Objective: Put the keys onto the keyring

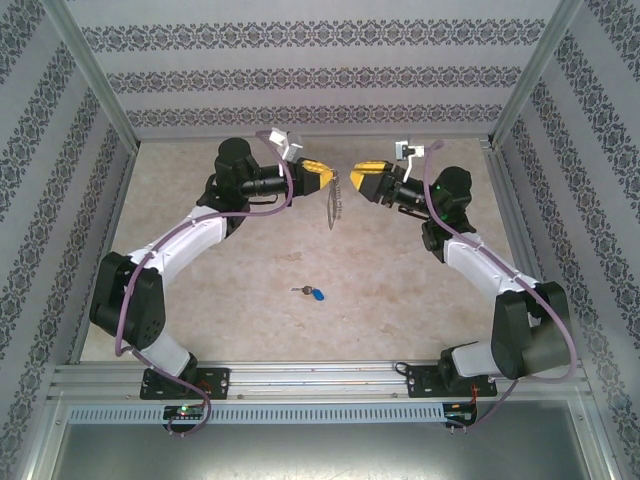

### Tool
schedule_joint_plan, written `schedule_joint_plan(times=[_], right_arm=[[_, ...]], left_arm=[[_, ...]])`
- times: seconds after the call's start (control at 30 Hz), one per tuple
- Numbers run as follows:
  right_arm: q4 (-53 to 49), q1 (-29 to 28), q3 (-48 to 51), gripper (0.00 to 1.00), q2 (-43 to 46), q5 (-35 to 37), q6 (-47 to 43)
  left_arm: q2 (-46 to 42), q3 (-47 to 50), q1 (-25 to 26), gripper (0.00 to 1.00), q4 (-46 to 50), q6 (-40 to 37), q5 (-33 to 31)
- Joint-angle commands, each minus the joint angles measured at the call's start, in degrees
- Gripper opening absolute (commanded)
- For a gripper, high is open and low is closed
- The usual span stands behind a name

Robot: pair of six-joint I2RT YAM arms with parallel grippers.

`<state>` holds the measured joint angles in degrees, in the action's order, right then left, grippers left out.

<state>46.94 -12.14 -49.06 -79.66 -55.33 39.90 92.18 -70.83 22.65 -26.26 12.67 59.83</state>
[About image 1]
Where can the silver key with blue tag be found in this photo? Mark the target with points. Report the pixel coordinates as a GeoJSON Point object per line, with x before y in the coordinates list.
{"type": "Point", "coordinates": [317, 295]}

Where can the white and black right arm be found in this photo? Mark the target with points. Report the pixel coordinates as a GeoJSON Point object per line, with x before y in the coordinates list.
{"type": "Point", "coordinates": [480, 270]}

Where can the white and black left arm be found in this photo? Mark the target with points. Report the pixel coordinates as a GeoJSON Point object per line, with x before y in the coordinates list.
{"type": "Point", "coordinates": [175, 240]}

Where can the small circuit board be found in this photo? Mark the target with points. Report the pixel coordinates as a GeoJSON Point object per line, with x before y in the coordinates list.
{"type": "Point", "coordinates": [460, 412]}
{"type": "Point", "coordinates": [185, 411]}

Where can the grey metal panel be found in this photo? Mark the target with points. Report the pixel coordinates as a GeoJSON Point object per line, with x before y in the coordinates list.
{"type": "Point", "coordinates": [320, 455]}

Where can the aluminium frame rail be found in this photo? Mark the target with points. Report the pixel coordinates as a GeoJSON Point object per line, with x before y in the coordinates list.
{"type": "Point", "coordinates": [320, 136]}
{"type": "Point", "coordinates": [520, 225]}
{"type": "Point", "coordinates": [107, 250]}

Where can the aluminium frame post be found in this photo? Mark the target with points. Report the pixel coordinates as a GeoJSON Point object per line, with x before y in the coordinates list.
{"type": "Point", "coordinates": [537, 75]}
{"type": "Point", "coordinates": [90, 75]}

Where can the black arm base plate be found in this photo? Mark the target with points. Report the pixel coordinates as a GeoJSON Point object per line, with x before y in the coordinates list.
{"type": "Point", "coordinates": [420, 382]}
{"type": "Point", "coordinates": [215, 382]}

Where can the long aluminium mounting rail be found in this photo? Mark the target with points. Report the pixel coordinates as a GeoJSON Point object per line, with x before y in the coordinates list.
{"type": "Point", "coordinates": [320, 380]}

